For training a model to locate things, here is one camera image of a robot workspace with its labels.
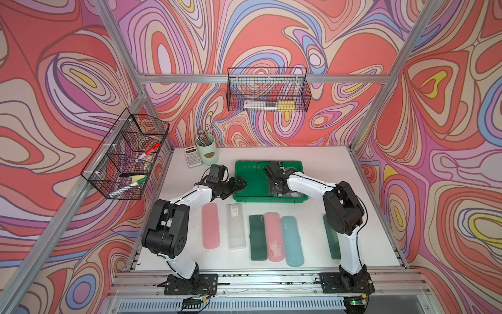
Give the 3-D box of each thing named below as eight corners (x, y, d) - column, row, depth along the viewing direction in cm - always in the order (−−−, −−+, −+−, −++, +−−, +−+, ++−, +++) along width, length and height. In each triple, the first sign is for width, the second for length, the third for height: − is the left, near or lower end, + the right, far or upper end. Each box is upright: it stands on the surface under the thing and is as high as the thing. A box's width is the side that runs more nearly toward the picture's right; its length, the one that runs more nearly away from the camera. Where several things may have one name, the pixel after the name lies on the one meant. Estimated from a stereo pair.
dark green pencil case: (248, 260, 81) (248, 258, 79) (249, 217, 93) (249, 214, 91) (266, 260, 81) (267, 258, 79) (264, 217, 93) (265, 214, 91)
